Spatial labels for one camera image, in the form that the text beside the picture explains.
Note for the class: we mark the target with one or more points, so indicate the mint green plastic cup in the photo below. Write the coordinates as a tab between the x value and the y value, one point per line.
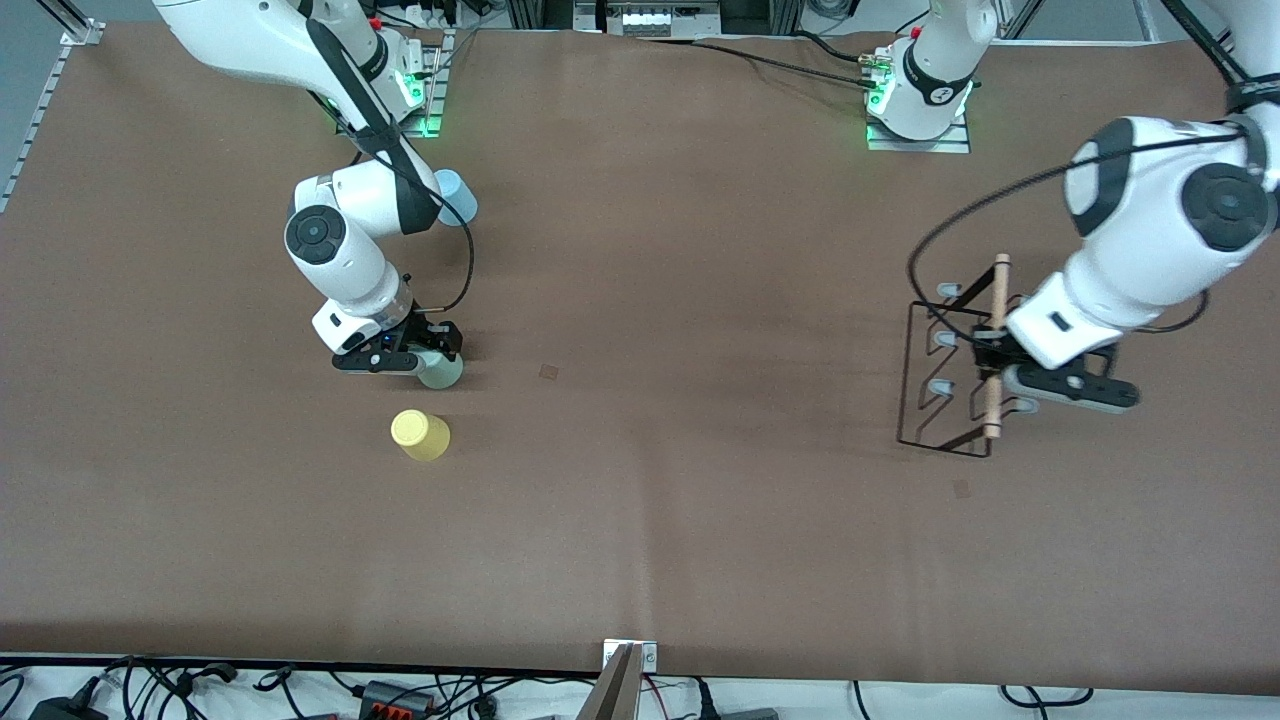
442	374

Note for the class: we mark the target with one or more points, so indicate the aluminium table edge rail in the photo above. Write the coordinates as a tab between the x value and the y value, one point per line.
40	112

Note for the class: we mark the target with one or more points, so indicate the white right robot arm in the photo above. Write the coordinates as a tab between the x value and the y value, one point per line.
340	270

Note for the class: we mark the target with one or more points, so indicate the aluminium camera post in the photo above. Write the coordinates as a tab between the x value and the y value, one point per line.
615	695

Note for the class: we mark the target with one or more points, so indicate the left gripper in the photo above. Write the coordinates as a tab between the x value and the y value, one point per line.
990	347

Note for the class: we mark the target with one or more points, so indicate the metal corner bracket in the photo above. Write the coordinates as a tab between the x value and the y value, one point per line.
82	33

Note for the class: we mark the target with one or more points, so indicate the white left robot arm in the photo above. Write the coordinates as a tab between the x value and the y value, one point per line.
1150	230

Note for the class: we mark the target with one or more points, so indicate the small metal bracket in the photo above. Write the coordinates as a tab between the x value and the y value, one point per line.
650	655

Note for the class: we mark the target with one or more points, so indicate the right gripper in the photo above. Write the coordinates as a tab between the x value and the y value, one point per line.
432	331

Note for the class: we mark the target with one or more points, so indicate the black power adapter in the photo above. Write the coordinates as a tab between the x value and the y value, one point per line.
65	712

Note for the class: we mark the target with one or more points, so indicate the yellow plastic cup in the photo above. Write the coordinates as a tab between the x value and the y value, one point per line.
420	435

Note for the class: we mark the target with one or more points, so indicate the light blue plastic cup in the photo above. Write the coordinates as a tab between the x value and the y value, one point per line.
458	198

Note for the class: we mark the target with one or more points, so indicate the white power strip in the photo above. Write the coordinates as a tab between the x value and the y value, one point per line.
650	20

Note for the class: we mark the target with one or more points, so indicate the red and black connector box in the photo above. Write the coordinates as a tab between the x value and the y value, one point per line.
395	700

